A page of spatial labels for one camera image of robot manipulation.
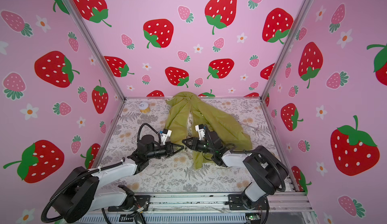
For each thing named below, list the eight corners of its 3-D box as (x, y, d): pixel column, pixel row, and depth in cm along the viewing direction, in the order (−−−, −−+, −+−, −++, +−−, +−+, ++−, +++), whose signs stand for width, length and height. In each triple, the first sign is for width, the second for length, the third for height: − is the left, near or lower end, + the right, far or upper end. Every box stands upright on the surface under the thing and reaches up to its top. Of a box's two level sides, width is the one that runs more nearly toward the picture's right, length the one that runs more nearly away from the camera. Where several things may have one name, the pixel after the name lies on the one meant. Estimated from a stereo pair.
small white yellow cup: (139, 114, 113) (137, 110, 109) (142, 106, 119) (140, 102, 114) (148, 114, 113) (146, 110, 109) (151, 106, 119) (149, 102, 114)
